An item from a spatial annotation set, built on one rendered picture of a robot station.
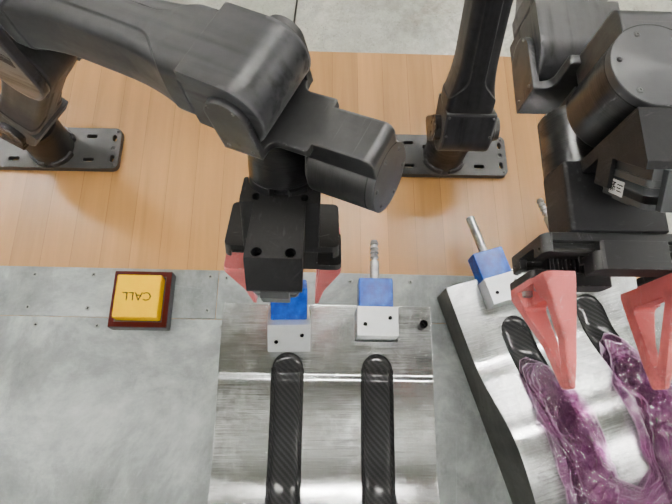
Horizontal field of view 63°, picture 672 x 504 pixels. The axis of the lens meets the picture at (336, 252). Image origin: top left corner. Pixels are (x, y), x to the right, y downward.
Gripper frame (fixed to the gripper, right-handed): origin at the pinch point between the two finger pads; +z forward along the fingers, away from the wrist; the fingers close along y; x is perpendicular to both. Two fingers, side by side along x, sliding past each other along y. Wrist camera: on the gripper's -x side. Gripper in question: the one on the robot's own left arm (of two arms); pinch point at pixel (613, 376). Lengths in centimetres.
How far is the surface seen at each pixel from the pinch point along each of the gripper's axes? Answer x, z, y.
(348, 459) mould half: 30.6, 7.3, -15.9
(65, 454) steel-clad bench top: 39, 7, -52
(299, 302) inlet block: 25.7, -10.2, -21.9
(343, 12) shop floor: 124, -136, -11
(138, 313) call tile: 36, -11, -43
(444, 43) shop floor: 124, -124, 25
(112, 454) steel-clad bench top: 39, 7, -46
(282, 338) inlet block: 27.0, -6.2, -23.8
